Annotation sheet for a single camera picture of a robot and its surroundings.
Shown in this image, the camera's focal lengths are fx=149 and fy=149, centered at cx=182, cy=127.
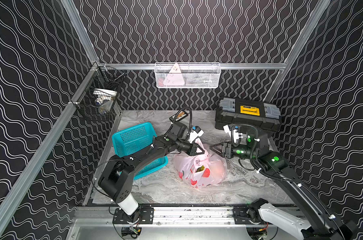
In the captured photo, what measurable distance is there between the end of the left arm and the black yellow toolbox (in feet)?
1.15

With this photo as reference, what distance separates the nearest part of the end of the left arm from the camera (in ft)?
2.21

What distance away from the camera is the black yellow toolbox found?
0.96 meters
